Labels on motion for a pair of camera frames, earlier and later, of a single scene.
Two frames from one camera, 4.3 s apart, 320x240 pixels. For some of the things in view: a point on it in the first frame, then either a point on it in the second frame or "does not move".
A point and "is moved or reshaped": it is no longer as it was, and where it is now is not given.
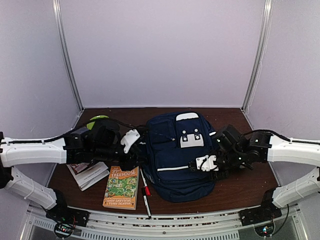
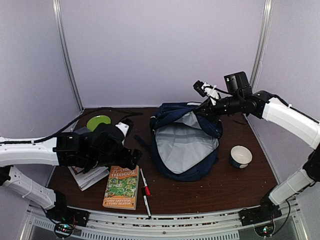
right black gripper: [220, 177] -> [209, 112]
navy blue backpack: [173, 141] is moved or reshaped
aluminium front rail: [35, 225] does not move
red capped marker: [146, 188] does not move
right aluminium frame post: [267, 16] does not move
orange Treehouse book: [121, 189] does not move
